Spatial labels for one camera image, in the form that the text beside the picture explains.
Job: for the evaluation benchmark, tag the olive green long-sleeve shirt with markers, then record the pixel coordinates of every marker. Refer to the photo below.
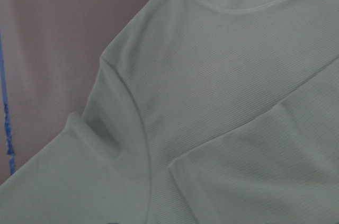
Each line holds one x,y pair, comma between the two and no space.
203,111

